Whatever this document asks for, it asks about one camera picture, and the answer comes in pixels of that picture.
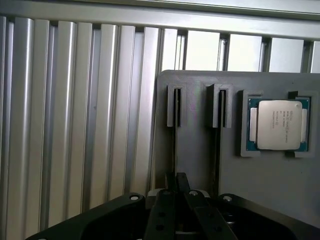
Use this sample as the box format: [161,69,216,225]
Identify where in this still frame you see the black RAM stick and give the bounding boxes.
[212,90,225,196]
[171,87,182,176]

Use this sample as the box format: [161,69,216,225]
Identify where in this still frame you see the grey 3D-printed parts rack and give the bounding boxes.
[149,69,320,227]

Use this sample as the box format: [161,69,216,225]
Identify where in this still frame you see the silver Intel CPU green board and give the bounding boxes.
[246,97,313,152]

